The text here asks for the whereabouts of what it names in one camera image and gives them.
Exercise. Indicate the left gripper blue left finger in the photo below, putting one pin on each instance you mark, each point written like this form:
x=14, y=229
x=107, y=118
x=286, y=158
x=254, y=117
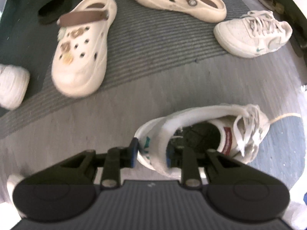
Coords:
x=114, y=160

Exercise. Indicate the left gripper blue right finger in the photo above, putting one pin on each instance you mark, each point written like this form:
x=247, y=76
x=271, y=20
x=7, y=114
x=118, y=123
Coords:
x=185, y=159

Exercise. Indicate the cream nike sneaker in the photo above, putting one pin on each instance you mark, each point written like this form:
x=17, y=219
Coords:
x=233, y=130
x=254, y=34

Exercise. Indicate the white chunky sneaker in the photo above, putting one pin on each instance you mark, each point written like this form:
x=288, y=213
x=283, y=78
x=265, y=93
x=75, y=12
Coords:
x=12, y=182
x=14, y=83

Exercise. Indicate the grey striped door mat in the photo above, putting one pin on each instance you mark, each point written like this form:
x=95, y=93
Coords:
x=158, y=63

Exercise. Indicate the black slide sandal left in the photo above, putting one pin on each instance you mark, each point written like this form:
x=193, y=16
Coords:
x=52, y=10

